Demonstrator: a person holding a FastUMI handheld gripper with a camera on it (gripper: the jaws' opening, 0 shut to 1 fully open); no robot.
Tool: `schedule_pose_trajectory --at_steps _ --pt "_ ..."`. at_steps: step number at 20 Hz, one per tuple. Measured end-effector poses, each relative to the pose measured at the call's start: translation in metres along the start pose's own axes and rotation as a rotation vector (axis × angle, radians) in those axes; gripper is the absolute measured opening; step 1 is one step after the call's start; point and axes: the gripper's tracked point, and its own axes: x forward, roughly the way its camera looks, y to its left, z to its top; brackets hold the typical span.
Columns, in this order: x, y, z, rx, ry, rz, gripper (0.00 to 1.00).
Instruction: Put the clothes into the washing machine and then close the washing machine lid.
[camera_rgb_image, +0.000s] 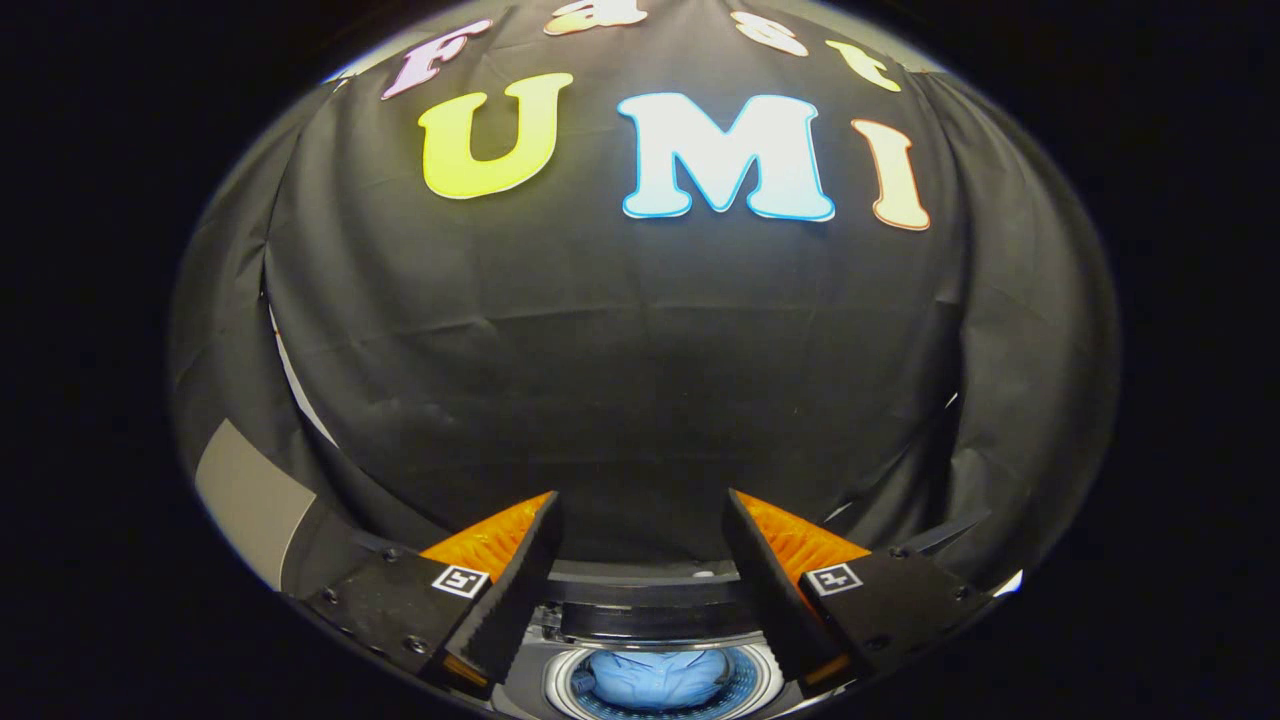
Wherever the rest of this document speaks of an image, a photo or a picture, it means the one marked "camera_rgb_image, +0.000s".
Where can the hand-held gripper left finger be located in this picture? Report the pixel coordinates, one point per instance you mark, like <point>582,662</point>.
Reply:
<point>515,585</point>

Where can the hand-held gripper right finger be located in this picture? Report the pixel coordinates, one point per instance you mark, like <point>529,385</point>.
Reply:
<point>770,600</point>

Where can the dark grey washing machine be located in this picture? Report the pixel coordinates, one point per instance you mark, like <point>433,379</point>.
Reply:
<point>555,680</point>

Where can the light blue polo shirt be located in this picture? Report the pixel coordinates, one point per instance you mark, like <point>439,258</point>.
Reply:
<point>655,680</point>

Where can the black backdrop cloth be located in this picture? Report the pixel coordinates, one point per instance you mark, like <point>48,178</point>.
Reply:
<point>620,380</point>

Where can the white board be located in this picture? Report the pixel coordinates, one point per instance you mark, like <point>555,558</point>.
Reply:
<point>1010,583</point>

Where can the dark grey cabinet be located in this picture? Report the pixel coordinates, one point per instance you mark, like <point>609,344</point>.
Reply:
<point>250,500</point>

